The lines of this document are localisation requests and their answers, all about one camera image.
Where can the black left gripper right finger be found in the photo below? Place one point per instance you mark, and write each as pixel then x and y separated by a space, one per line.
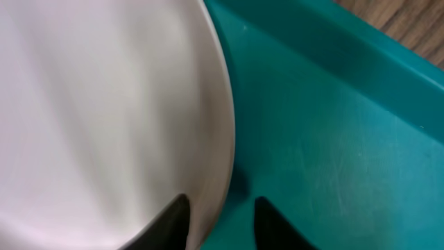
pixel 273 231

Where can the teal plastic tray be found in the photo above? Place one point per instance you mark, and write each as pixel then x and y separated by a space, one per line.
pixel 339 120

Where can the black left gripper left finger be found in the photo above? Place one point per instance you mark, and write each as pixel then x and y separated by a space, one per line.
pixel 168 231

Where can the white round plate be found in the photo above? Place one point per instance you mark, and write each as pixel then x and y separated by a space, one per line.
pixel 109 110

